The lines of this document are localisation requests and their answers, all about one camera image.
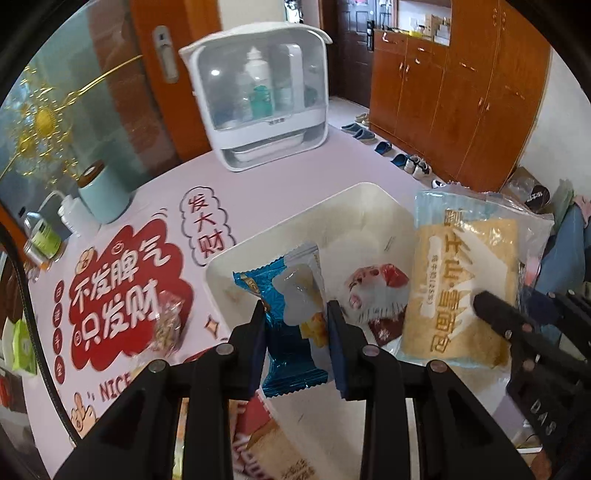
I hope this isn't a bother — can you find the mixed nuts packet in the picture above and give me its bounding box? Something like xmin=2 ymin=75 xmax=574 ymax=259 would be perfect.
xmin=150 ymin=290 xmax=184 ymax=357

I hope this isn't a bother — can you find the red date snack packet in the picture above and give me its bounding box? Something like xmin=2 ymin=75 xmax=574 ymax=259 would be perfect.
xmin=228 ymin=394 xmax=320 ymax=480

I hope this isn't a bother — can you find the toast bread packet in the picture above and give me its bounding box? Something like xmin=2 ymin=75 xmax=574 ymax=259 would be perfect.
xmin=400 ymin=185 xmax=554 ymax=369

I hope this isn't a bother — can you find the brown chocolate snack packet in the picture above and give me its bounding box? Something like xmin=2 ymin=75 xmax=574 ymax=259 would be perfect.
xmin=369 ymin=311 xmax=406 ymax=346

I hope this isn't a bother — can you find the red white candy packet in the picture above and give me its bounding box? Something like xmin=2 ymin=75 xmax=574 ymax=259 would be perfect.
xmin=339 ymin=263 xmax=410 ymax=325

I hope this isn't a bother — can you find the blue snack packet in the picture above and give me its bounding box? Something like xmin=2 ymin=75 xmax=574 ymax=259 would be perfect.
xmin=232 ymin=242 xmax=334 ymax=397

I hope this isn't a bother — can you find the green tissue box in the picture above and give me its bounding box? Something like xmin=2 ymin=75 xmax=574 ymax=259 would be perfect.
xmin=12 ymin=319 xmax=37 ymax=375

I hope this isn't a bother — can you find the white plastic storage bin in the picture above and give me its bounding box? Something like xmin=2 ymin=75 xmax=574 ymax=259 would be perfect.
xmin=203 ymin=182 xmax=523 ymax=480

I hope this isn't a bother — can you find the small orange-bottom jar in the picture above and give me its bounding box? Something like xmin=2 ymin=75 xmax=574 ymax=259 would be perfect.
xmin=23 ymin=240 xmax=50 ymax=271

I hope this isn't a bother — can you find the clear bottle green label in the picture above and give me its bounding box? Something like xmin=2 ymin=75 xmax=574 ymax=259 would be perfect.
xmin=24 ymin=211 xmax=62 ymax=260

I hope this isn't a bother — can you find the white squeeze bottle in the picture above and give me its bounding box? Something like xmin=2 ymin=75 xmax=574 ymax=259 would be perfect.
xmin=39 ymin=190 xmax=101 ymax=238

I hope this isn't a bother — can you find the teal canister brown lid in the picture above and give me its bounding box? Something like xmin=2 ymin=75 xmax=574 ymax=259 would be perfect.
xmin=77 ymin=160 xmax=131 ymax=224

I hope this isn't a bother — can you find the glass sliding door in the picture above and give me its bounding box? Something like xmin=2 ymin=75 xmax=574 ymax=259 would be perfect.
xmin=1 ymin=1 xmax=221 ymax=222

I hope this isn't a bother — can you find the white countertop sterilizer cabinet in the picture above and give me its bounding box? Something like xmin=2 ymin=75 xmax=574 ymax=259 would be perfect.
xmin=179 ymin=22 xmax=332 ymax=172

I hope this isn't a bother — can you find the wooden cabinet wall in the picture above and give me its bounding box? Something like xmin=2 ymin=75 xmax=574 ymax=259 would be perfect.
xmin=369 ymin=1 xmax=550 ymax=191

